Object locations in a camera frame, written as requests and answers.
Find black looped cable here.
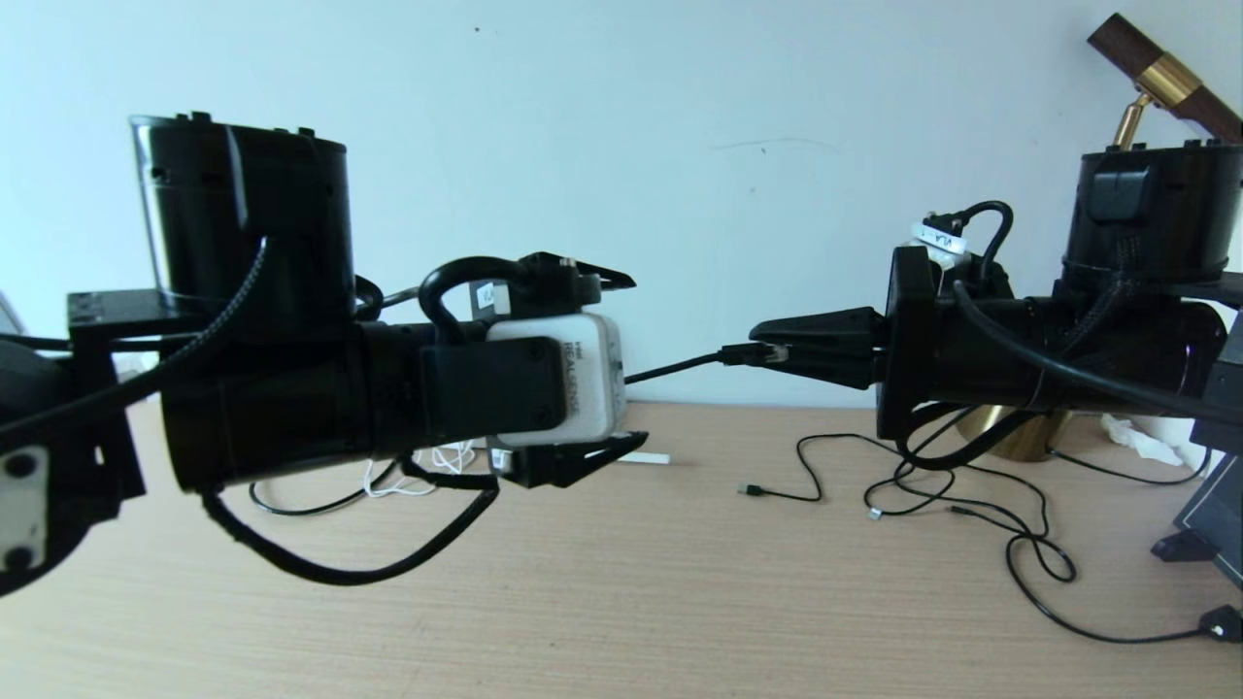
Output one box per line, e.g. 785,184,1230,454
1047,447,1211,484

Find black charging cables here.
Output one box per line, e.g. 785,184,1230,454
1003,529,1243,644

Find black cable silver tip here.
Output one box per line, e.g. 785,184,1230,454
862,456,1052,537

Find thick black cable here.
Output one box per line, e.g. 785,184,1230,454
248,343,789,516

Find light grey wrist camera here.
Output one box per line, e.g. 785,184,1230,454
911,218,972,273
486,311,627,449

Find crumpled white tissue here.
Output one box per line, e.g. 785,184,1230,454
1102,416,1186,465

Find dark framed panel on stand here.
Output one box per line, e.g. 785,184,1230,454
1151,447,1243,591

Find brass desk lamp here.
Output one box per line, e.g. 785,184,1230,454
957,15,1243,462

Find thin white adapter cable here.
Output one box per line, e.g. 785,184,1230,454
364,442,477,498

